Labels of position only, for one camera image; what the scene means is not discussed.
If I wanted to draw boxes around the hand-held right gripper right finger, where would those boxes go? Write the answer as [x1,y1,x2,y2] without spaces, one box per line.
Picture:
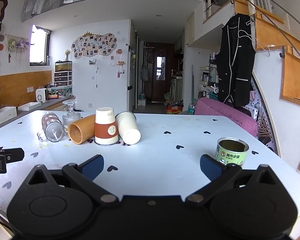
[184,154,280,204]

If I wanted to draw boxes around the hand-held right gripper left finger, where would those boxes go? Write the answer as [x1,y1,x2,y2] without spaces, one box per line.
[25,154,119,205]

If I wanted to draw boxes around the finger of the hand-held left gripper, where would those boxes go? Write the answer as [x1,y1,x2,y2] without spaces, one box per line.
[0,148,25,163]

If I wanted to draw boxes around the bamboo cup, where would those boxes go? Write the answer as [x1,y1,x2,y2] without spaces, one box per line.
[68,114,97,145]

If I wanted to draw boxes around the white paper cup orange sleeve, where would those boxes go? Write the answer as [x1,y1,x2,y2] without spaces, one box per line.
[94,107,120,146]

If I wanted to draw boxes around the cream white tumbler cup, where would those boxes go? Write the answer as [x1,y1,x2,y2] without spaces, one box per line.
[115,111,141,145]

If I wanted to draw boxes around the green labelled tin can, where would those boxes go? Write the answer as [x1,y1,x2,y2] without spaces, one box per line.
[216,137,250,169]

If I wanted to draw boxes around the white storage box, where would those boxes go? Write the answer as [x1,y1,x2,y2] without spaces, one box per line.
[0,106,18,124]

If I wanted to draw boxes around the glass jar with pink stripes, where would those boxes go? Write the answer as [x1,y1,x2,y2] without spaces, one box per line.
[37,112,66,143]

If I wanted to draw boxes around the white flat tray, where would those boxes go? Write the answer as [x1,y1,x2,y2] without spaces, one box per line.
[17,101,42,112]

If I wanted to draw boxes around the clear ribbed glass goblet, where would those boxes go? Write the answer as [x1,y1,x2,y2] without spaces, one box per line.
[62,100,82,133]

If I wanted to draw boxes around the pink padded chair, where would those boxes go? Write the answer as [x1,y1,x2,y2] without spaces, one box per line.
[194,97,259,138]

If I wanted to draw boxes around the grey counter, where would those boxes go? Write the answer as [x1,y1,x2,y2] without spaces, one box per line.
[17,94,76,112]

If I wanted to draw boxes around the small white appliance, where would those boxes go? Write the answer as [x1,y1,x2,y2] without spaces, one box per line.
[35,88,48,103]

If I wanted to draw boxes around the red cardboard box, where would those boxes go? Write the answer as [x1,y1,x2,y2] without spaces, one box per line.
[166,100,183,115]

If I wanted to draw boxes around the white perforated arch panel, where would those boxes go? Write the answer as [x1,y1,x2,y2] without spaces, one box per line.
[245,75,282,157]

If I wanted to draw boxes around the washing machine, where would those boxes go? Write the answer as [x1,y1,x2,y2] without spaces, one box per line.
[170,77,183,101]

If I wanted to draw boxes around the cluttered storage shelf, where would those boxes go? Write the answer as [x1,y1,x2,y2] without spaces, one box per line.
[199,53,219,99]

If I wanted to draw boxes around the small drawer cabinet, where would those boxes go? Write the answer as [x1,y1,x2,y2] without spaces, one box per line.
[54,70,73,88]

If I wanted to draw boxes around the glass fish tank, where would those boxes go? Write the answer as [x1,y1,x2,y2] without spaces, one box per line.
[55,60,73,72]

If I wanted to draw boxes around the dark wooden door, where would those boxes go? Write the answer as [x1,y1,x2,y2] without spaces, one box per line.
[143,42,175,102]

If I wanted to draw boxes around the black jacket with white trim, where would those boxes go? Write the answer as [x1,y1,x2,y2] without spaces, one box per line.
[216,13,257,107]

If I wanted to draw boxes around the hanging cloth bag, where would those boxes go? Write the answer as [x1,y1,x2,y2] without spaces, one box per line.
[140,64,149,82]

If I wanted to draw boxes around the door mirror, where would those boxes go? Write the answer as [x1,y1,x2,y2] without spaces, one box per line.
[156,56,166,81]

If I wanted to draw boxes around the window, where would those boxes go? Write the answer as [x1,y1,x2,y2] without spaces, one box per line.
[29,24,51,67]

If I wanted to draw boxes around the cloud-shaped photo board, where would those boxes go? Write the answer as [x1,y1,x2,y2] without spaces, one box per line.
[71,31,116,60]

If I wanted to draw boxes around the white clothes hanger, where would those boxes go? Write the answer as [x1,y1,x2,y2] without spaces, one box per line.
[237,15,272,57]

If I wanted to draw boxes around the wooden staircase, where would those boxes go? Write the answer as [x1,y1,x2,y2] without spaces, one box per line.
[234,0,300,178]

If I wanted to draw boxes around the wooden wall hook with charms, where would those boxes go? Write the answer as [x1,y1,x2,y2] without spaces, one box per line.
[115,49,126,78]

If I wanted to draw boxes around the white wall hook rack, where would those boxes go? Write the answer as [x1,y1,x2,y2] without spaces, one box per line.
[4,33,30,63]

